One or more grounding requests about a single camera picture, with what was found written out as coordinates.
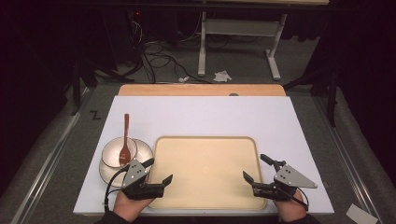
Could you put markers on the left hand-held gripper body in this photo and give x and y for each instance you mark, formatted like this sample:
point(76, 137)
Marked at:
point(137, 174)

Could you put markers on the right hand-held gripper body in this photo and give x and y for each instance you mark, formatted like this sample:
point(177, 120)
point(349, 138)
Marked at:
point(291, 179)

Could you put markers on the white plate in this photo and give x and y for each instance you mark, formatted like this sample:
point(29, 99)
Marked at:
point(144, 151)

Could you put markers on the brown wooden spoon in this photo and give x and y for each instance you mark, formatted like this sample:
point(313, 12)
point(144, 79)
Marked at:
point(125, 154)

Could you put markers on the white bowl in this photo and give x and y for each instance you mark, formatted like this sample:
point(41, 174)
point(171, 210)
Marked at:
point(111, 152)

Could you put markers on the beige plastic tray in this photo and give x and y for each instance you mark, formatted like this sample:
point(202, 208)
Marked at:
point(205, 174)

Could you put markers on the person's right hand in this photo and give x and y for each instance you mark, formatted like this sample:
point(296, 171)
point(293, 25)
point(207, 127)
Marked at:
point(291, 210)

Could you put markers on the person's left hand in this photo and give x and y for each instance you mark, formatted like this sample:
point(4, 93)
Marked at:
point(130, 208)

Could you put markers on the white board table cover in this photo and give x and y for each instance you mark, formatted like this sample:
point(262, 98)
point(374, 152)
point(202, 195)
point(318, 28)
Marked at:
point(202, 116)

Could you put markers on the grey round table cap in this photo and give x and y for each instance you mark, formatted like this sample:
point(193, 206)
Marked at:
point(233, 94)

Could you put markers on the flat white paper sheet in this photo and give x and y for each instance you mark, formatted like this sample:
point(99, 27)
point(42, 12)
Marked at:
point(361, 214)

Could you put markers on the wooden table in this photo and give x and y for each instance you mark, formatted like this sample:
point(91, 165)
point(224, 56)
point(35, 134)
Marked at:
point(186, 90)

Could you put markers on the small crumpled white paper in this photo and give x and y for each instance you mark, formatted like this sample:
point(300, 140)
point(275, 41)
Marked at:
point(183, 79)

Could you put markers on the black metal stand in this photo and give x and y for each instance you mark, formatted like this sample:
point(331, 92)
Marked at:
point(76, 84)
point(332, 93)

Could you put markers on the large crumpled white paper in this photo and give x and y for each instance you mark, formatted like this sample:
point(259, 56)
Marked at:
point(222, 76)

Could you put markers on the metal floor rail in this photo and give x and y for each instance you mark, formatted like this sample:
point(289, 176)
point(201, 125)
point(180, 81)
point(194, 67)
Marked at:
point(46, 174)
point(348, 155)

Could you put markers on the white metal desk frame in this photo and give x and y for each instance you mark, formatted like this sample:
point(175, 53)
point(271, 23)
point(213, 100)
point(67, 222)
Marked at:
point(239, 27)

